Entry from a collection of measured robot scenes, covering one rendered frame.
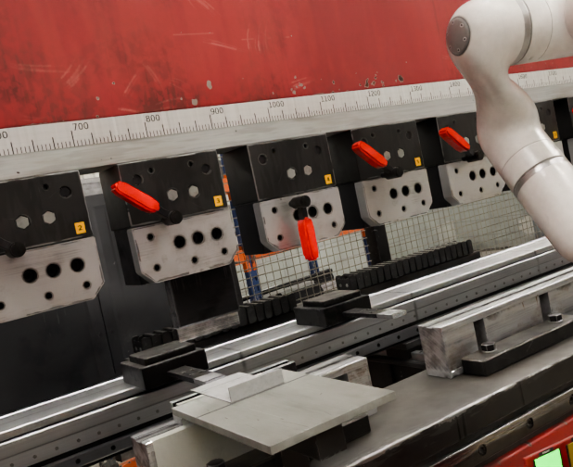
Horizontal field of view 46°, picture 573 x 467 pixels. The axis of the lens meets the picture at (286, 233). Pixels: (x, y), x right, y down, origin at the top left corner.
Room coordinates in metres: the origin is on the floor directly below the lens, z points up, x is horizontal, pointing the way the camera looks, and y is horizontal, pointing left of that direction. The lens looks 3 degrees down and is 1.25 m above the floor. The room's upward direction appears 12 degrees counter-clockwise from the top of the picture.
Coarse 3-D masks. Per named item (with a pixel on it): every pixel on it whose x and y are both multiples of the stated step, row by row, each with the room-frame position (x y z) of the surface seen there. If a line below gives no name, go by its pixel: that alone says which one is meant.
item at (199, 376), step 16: (144, 352) 1.17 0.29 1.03; (160, 352) 1.14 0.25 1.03; (176, 352) 1.14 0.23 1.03; (192, 352) 1.15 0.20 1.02; (128, 368) 1.15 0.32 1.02; (144, 368) 1.10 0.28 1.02; (160, 368) 1.11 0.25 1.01; (176, 368) 1.13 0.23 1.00; (192, 368) 1.10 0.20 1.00; (208, 368) 1.16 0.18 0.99; (144, 384) 1.10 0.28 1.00; (160, 384) 1.11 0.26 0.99
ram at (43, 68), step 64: (0, 0) 0.83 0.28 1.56; (64, 0) 0.87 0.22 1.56; (128, 0) 0.92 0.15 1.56; (192, 0) 0.97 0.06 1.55; (256, 0) 1.03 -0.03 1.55; (320, 0) 1.10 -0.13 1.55; (384, 0) 1.17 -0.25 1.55; (448, 0) 1.26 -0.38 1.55; (0, 64) 0.82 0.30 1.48; (64, 64) 0.86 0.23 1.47; (128, 64) 0.91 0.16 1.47; (192, 64) 0.96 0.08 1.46; (256, 64) 1.02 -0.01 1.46; (320, 64) 1.08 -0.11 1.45; (384, 64) 1.16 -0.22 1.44; (448, 64) 1.24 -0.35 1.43; (0, 128) 0.81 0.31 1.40; (256, 128) 1.01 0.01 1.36; (320, 128) 1.07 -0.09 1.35
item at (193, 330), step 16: (208, 272) 0.97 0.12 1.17; (224, 272) 0.98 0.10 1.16; (176, 288) 0.94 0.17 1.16; (192, 288) 0.95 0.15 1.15; (208, 288) 0.97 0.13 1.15; (224, 288) 0.98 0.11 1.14; (176, 304) 0.94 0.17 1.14; (192, 304) 0.95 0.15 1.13; (208, 304) 0.96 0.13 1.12; (224, 304) 0.98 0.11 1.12; (176, 320) 0.94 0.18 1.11; (192, 320) 0.95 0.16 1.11; (208, 320) 0.96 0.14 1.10; (224, 320) 0.99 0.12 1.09; (192, 336) 0.96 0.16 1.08
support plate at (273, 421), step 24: (288, 384) 0.91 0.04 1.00; (312, 384) 0.88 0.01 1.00; (336, 384) 0.86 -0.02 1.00; (192, 408) 0.89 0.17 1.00; (216, 408) 0.86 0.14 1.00; (240, 408) 0.84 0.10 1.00; (264, 408) 0.82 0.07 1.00; (288, 408) 0.80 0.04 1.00; (312, 408) 0.78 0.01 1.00; (336, 408) 0.77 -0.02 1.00; (360, 408) 0.76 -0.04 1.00; (216, 432) 0.80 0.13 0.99; (240, 432) 0.75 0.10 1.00; (264, 432) 0.73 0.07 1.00; (288, 432) 0.72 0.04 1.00; (312, 432) 0.72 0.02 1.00
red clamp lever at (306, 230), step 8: (296, 200) 0.99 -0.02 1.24; (304, 200) 0.98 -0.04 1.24; (296, 208) 1.01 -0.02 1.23; (304, 208) 0.99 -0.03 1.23; (304, 216) 0.99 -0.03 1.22; (304, 224) 0.99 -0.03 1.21; (312, 224) 1.00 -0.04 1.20; (304, 232) 0.99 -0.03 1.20; (312, 232) 0.99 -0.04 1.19; (304, 240) 0.99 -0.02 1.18; (312, 240) 0.99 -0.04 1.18; (304, 248) 0.99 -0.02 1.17; (312, 248) 0.99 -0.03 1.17; (304, 256) 1.00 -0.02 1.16; (312, 256) 0.99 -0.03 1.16
